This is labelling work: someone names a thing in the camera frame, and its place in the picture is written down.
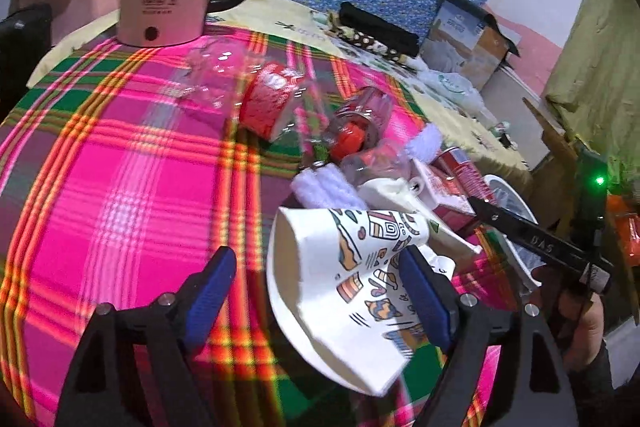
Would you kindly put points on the pink paper box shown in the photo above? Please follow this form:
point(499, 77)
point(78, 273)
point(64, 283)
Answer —
point(445, 199)

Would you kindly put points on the pink plaid tablecloth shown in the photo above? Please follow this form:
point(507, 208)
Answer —
point(125, 182)

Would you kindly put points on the white foam net sleeve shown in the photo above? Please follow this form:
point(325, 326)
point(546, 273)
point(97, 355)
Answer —
point(320, 187)
point(425, 142)

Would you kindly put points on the white cabinet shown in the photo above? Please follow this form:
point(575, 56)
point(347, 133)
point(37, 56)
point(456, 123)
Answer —
point(510, 87)

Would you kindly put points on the wooden table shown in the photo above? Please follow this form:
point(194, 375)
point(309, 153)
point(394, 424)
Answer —
point(555, 152)

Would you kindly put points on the person's right hand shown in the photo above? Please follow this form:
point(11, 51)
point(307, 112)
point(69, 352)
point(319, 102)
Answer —
point(580, 322)

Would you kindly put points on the polka dot cloth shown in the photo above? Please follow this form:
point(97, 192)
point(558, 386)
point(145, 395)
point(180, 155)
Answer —
point(367, 41)

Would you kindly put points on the white plastic bag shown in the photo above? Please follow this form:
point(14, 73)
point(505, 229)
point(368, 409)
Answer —
point(450, 87)

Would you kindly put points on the clear plastic bottle red cap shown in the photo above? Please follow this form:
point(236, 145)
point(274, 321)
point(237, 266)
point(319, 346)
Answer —
point(367, 104)

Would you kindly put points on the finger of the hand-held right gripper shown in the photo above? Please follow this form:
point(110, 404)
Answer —
point(495, 216)

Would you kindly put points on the small black object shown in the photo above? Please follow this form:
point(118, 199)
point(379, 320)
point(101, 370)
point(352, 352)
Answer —
point(507, 137)

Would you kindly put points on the yellow-green curtain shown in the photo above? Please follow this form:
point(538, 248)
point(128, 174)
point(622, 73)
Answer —
point(600, 57)

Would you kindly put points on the black folded cloth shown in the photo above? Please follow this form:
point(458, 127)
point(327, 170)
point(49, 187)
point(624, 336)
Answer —
point(380, 29)

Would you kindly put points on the pink soda can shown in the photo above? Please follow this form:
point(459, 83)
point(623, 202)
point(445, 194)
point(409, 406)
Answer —
point(462, 169)

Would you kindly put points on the crumpled clear plastic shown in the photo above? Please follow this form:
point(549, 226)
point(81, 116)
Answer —
point(375, 167)

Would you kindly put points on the white trash bin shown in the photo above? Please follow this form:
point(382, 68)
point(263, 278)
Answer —
point(510, 199)

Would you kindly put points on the crushed clear plastic bottle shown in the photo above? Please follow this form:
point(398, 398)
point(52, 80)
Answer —
point(265, 102)

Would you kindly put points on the white crumpled paper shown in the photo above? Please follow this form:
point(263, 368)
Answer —
point(387, 194)

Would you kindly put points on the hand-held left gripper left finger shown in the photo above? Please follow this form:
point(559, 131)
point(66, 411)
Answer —
point(212, 292)

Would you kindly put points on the cardboard box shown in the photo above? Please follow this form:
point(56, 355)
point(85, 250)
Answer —
point(450, 42)

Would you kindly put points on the printed white paper cup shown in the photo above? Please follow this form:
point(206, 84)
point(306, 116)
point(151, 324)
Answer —
point(320, 287)

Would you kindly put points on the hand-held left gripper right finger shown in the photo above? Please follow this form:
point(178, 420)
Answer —
point(425, 302)

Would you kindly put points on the orange packet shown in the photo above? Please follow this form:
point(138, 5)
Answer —
point(627, 227)

